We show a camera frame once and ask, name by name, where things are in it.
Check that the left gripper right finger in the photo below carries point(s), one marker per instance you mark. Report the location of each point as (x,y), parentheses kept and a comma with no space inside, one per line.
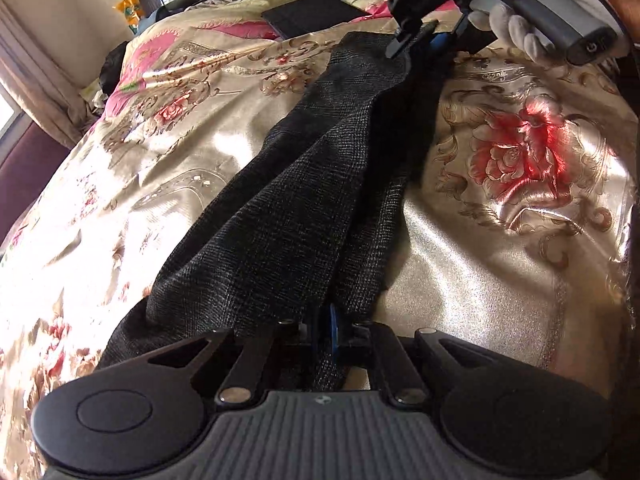
(375,347)

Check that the dark grey knit pants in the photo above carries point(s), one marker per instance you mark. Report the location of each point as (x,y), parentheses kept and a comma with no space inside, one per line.
(311,221)

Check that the maroon padded window bench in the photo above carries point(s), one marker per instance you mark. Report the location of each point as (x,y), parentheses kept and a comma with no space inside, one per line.
(29,159)

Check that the floral satin bedspread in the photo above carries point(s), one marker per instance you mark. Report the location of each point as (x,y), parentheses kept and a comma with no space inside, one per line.
(515,237)

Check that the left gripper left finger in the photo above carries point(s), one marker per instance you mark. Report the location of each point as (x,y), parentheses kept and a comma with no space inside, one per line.
(277,357)

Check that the yellow packet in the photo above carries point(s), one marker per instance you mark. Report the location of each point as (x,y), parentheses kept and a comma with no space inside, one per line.
(132,12)

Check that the black bag by bed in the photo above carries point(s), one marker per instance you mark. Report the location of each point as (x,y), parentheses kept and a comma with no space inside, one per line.
(110,71)

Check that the right beige curtain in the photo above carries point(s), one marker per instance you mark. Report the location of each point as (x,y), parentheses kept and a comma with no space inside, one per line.
(39,86)

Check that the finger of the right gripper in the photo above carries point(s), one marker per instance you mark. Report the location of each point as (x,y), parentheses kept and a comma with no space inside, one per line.
(446,42)
(410,40)

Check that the black folded cloth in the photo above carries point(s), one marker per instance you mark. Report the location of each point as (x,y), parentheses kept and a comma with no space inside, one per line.
(302,17)

